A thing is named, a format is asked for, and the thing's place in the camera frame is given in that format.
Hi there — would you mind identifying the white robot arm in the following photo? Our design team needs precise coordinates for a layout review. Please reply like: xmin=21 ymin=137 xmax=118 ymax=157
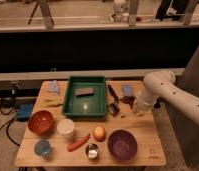
xmin=132 ymin=70 xmax=199 ymax=126

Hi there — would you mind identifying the yellow banana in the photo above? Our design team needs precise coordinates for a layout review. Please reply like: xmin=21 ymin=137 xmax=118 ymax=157
xmin=40 ymin=98 xmax=63 ymax=107

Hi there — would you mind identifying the blue object right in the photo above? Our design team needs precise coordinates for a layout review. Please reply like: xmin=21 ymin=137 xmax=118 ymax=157
xmin=122 ymin=84 xmax=133 ymax=97

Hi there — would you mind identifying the green plastic tray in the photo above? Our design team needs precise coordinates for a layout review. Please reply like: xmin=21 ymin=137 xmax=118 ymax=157
xmin=62 ymin=76 xmax=107 ymax=119

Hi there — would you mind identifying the black handled knife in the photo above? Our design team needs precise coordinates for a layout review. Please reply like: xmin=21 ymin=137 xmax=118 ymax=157
xmin=108 ymin=85 xmax=119 ymax=103

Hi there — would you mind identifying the orange-red bowl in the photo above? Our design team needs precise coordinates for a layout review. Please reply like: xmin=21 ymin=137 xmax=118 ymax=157
xmin=28 ymin=110 xmax=54 ymax=136

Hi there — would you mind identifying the purple bowl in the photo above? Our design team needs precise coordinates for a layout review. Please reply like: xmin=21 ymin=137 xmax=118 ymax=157
xmin=107 ymin=130 xmax=138 ymax=161

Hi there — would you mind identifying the small metal cup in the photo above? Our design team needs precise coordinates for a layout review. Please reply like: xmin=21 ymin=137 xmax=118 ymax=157
xmin=85 ymin=143 xmax=99 ymax=159

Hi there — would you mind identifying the light blue cloth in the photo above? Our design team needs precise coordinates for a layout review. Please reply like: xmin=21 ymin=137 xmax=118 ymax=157
xmin=47 ymin=80 xmax=60 ymax=95

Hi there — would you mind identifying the white plastic cup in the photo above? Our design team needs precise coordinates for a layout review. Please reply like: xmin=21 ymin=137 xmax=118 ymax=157
xmin=57 ymin=119 xmax=75 ymax=139

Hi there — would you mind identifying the black cable on floor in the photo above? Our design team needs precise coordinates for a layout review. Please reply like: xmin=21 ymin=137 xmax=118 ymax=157
xmin=0 ymin=96 xmax=21 ymax=148

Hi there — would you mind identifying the blue glass cup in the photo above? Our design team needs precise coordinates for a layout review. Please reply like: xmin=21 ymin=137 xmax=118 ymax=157
xmin=34 ymin=139 xmax=51 ymax=157

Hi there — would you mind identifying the orange carrot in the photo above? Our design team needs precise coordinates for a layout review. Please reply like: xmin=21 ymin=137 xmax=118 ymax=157
xmin=67 ymin=133 xmax=90 ymax=152

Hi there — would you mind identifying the blue box on floor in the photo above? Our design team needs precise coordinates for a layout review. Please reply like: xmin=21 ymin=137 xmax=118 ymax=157
xmin=16 ymin=103 xmax=33 ymax=121

